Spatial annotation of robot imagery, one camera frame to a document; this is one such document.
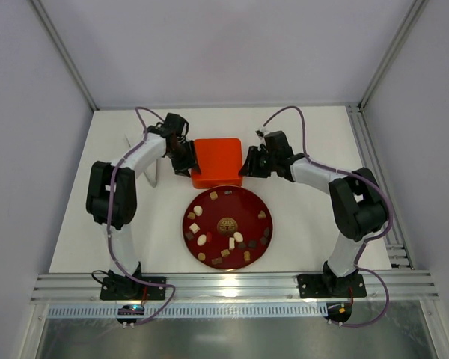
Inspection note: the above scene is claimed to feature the orange box lid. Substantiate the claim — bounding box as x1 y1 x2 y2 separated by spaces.
194 138 243 177

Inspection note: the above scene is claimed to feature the orange chocolate box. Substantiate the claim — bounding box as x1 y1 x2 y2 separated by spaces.
191 171 243 189

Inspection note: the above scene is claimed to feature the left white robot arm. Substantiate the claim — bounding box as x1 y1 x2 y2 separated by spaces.
85 107 201 301

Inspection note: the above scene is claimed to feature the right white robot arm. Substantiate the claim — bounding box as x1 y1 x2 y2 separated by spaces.
239 129 393 298

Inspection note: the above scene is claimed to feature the white rounded triangle chocolate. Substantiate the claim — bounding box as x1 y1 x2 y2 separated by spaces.
193 206 203 216

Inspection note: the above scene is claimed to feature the white square chocolate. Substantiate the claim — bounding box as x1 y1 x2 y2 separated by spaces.
189 223 200 234

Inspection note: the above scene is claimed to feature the white swirl round chocolate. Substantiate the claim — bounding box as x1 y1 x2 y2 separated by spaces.
233 232 244 242

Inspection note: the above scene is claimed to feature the white swirl oval chocolate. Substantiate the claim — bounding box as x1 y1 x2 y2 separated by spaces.
197 234 207 246

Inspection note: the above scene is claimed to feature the brown marbled bar chocolate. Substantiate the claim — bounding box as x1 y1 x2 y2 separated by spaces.
211 257 222 266

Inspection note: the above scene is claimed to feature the round red tray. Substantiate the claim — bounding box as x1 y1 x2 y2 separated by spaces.
181 186 273 271

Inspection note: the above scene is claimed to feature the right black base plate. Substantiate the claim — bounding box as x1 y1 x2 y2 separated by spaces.
297 271 367 298

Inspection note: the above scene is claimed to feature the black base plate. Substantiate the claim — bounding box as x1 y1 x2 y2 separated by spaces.
100 275 166 301
297 271 367 298

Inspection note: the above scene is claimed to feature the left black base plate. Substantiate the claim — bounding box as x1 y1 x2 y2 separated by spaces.
100 275 166 301

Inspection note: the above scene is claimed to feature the slotted cable duct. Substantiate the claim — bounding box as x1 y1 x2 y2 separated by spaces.
46 301 328 320

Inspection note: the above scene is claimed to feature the aluminium rail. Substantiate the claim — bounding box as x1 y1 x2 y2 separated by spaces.
30 270 439 304

